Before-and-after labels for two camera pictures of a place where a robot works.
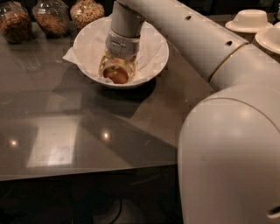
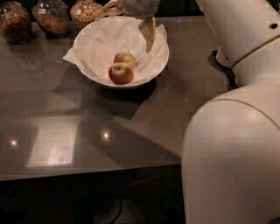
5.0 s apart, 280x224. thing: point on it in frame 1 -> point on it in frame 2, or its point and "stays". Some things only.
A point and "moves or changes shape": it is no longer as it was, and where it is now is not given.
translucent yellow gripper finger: (107, 59) -> (113, 7)
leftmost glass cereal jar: (16, 23) stays
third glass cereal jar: (85, 11) stays
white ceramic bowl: (89, 46) stays
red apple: (117, 74) moves or changes shape
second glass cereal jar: (52, 16) stays
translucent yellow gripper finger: (129, 66) -> (148, 28)
